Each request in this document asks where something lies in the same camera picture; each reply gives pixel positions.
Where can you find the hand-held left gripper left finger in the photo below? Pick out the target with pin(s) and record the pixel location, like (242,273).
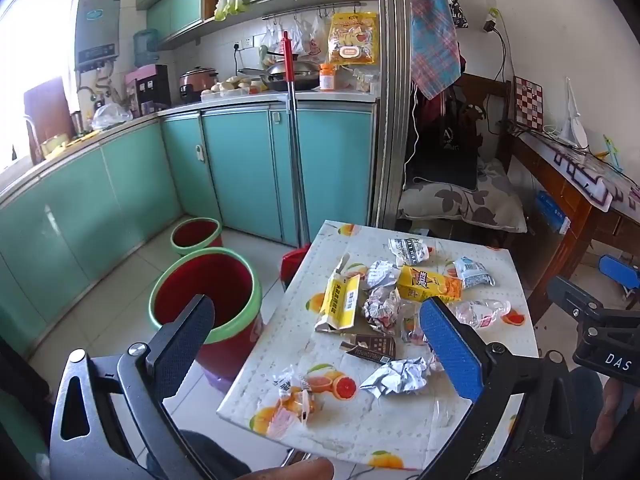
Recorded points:
(187,342)

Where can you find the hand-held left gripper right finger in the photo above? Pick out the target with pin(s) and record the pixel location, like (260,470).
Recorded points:
(450,355)

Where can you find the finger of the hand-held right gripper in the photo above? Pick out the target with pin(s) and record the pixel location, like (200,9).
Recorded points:
(572,296)
(620,267)

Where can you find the yellow tea carton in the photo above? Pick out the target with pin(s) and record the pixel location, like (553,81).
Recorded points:
(425,284)

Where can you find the large red green-rimmed bucket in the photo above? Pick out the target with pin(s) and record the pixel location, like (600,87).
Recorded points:
(235,280)

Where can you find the yellow medicine box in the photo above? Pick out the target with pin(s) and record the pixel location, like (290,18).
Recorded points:
(342,305)

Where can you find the person's right hand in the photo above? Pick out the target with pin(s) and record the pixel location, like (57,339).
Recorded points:
(615,410)

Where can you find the person's left hand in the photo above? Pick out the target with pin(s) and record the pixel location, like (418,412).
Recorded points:
(290,471)

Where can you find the clear red print plastic wrapper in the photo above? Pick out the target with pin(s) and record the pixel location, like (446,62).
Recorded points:
(480,312)

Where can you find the crumpled silver foil wrapper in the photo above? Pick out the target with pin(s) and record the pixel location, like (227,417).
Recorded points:
(395,377)

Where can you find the person's right leg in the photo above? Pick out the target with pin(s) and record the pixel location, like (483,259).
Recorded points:
(585,400)

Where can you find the brown small box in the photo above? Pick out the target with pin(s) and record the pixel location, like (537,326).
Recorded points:
(372,346)

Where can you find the crumpled silver red wrapper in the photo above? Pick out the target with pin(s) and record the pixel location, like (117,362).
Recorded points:
(380,310)

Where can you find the wooden desk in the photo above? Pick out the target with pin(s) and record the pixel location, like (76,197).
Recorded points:
(570,200)

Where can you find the white blue snack wrapper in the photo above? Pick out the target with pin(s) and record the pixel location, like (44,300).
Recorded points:
(472,271)

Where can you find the patterned desk mat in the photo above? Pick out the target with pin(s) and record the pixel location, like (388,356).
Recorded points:
(590,175)

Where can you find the crumpled silver white wrapper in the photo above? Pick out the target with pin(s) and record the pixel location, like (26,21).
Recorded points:
(381,275)

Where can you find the small red green-rimmed bucket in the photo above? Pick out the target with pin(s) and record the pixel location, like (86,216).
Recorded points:
(195,234)

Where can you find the black white printed paper cup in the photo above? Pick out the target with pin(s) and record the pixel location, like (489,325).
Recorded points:
(410,250)

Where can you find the clear orange snack wrapper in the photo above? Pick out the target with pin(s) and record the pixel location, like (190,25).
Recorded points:
(295,400)

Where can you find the floral cushion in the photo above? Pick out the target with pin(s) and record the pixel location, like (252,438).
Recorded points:
(470,200)

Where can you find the black bag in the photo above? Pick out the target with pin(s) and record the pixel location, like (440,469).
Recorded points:
(445,160)

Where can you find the checkered board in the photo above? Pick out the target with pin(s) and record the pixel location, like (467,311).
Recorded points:
(528,101)

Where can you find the teal lower cabinets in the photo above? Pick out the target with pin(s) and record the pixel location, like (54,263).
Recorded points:
(240,160)

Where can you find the teal cabinets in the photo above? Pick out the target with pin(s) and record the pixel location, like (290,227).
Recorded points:
(180,7)
(240,160)

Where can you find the wooden chair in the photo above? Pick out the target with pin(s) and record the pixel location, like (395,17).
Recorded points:
(492,92)

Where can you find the red garment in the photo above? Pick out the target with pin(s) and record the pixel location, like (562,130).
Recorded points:
(429,110)

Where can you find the clear plastic bag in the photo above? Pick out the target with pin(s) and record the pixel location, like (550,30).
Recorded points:
(110,116)

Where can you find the pink rice cooker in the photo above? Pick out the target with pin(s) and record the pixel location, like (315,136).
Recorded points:
(196,84)

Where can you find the pink black appliance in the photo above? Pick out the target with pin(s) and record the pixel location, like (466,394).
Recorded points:
(150,85)

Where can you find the plate of steamed buns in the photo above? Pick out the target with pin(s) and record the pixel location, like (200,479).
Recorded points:
(230,85)

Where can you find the brown cutting board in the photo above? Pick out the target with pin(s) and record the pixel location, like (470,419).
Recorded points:
(47,110)

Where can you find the metal wok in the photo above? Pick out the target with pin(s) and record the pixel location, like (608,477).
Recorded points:
(295,74)

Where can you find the plaid cloth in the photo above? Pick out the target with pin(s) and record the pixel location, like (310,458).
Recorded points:
(432,35)

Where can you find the orange bottle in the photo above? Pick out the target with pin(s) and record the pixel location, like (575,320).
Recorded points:
(327,77)

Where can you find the blue water jug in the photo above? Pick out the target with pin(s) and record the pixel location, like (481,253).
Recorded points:
(146,45)

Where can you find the grey water heater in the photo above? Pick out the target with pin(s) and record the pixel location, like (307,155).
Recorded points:
(97,30)

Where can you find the yellow snack bag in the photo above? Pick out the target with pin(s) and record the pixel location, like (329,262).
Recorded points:
(352,37)

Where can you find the teal upper cabinets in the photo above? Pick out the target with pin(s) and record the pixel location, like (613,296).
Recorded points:
(180,7)

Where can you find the metal sliding door frame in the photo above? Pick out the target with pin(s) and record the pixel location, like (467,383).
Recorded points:
(392,110)

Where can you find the wall charger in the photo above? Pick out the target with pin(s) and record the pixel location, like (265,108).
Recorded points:
(491,22)

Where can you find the metal hook rail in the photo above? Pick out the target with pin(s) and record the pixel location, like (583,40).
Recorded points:
(310,10)

